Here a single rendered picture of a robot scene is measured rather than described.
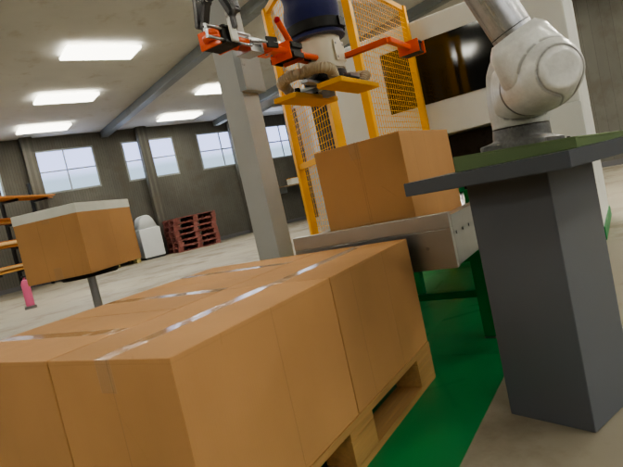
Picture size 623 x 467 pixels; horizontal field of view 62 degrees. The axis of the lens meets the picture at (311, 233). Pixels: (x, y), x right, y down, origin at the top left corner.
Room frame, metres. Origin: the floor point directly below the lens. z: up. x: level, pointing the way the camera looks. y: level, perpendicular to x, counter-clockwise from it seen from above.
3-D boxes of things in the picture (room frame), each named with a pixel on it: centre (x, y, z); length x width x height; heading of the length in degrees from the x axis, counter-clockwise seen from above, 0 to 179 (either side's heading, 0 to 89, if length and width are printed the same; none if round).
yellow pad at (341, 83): (1.98, -0.26, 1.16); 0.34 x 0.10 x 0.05; 148
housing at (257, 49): (1.64, 0.06, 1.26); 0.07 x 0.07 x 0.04; 58
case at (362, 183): (2.39, -0.42, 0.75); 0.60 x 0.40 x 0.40; 146
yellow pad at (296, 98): (2.08, -0.10, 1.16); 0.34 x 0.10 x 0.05; 148
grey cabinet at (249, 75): (3.22, 0.16, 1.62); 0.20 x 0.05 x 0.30; 148
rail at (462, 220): (2.91, -1.12, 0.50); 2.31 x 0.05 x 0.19; 148
